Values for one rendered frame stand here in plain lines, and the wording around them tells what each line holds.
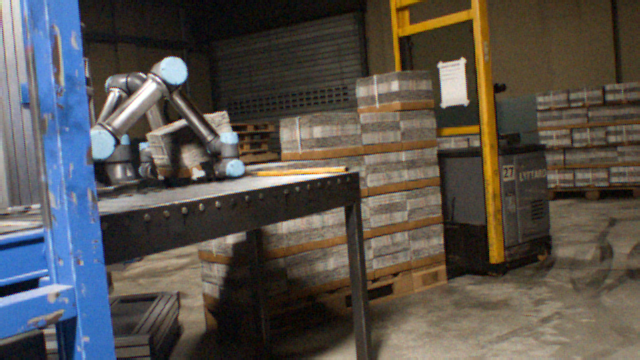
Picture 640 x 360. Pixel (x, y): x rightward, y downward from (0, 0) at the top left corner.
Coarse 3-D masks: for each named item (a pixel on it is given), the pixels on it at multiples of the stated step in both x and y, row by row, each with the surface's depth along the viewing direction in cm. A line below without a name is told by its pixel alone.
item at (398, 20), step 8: (392, 0) 435; (392, 8) 436; (392, 16) 437; (400, 16) 442; (408, 16) 436; (392, 24) 438; (400, 24) 442; (408, 24) 436; (400, 40) 436; (400, 48) 437; (408, 48) 438; (400, 56) 437; (408, 56) 437; (400, 64) 437; (408, 64) 436
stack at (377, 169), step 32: (320, 160) 335; (352, 160) 345; (384, 160) 359; (288, 224) 319; (320, 224) 331; (384, 224) 358; (288, 256) 321; (320, 256) 332; (384, 256) 359; (224, 288) 313; (288, 288) 320; (224, 320) 315; (288, 320) 335
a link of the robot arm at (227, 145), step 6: (228, 132) 270; (234, 132) 271; (222, 138) 270; (228, 138) 269; (234, 138) 270; (216, 144) 276; (222, 144) 270; (228, 144) 269; (234, 144) 270; (216, 150) 277; (222, 150) 271; (228, 150) 269; (234, 150) 270; (222, 156) 271; (228, 156) 269; (234, 156) 270
